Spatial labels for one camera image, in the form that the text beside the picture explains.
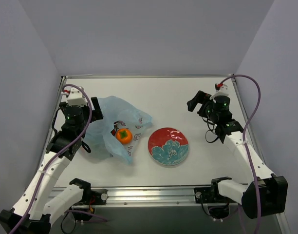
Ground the light blue plastic bag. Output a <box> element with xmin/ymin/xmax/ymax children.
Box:
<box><xmin>84</xmin><ymin>96</ymin><xmax>152</xmax><ymax>164</ymax></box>

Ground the orange fake persimmon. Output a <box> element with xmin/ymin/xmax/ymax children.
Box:
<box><xmin>115</xmin><ymin>128</ymin><xmax>133</xmax><ymax>145</ymax></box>

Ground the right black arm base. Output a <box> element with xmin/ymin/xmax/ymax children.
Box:
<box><xmin>194</xmin><ymin>187</ymin><xmax>231</xmax><ymax>222</ymax></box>

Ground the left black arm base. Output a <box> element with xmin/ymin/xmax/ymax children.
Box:
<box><xmin>60</xmin><ymin>190</ymin><xmax>108</xmax><ymax>234</ymax></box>

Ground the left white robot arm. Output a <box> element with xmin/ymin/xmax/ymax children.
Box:
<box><xmin>0</xmin><ymin>97</ymin><xmax>103</xmax><ymax>234</ymax></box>

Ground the red and teal plate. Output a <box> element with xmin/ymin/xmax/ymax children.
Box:
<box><xmin>148</xmin><ymin>127</ymin><xmax>189</xmax><ymax>166</ymax></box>

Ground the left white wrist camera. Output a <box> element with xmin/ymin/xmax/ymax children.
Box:
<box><xmin>61</xmin><ymin>86</ymin><xmax>87</xmax><ymax>107</ymax></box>

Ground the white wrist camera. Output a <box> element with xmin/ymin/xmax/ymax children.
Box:
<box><xmin>61</xmin><ymin>86</ymin><xmax>87</xmax><ymax>107</ymax></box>
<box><xmin>210</xmin><ymin>83</ymin><xmax>229</xmax><ymax>100</ymax></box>

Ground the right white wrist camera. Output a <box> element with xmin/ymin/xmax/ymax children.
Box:
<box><xmin>210</xmin><ymin>83</ymin><xmax>229</xmax><ymax>100</ymax></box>

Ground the aluminium rail frame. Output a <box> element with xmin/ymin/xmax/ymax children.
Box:
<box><xmin>49</xmin><ymin>186</ymin><xmax>240</xmax><ymax>208</ymax></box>

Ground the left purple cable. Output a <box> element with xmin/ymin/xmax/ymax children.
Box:
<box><xmin>7</xmin><ymin>84</ymin><xmax>108</xmax><ymax>234</ymax></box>

